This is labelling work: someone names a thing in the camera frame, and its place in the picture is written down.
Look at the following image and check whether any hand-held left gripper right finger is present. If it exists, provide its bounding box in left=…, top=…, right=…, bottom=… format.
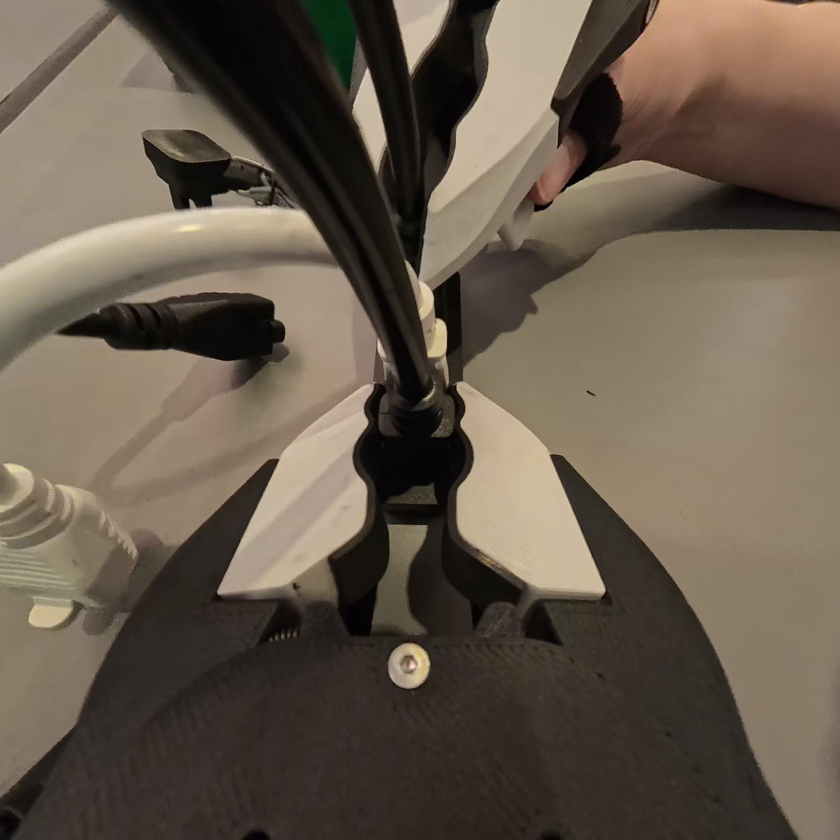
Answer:
left=445, top=382, right=606, bottom=608

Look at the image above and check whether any black power cord with plug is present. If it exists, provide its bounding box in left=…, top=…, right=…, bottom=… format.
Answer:
left=58, top=0, right=426, bottom=363

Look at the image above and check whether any white warning tag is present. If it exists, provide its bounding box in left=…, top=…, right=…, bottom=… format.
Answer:
left=230, top=156, right=291, bottom=206

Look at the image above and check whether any black power strip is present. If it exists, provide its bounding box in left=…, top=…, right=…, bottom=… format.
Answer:
left=373, top=272, right=466, bottom=514

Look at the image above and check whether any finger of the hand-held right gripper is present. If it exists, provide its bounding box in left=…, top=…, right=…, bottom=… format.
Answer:
left=419, top=0, right=596, bottom=291
left=351, top=0, right=460, bottom=198

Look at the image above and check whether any person's right hand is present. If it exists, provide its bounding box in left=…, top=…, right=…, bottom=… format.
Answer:
left=532, top=0, right=763, bottom=207

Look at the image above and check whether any black usb cable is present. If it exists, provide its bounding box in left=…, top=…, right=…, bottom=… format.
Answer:
left=105, top=0, right=447, bottom=439

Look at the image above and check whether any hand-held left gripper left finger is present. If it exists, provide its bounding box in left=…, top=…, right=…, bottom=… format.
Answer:
left=217, top=382, right=390, bottom=609

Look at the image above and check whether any braided cord with plug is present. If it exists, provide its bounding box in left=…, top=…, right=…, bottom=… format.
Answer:
left=141, top=128, right=296, bottom=210

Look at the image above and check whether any green plastic bin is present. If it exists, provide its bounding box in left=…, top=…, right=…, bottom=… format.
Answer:
left=303, top=0, right=361, bottom=89

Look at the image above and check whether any white power cord with plug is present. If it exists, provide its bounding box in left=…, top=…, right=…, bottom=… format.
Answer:
left=0, top=209, right=452, bottom=632

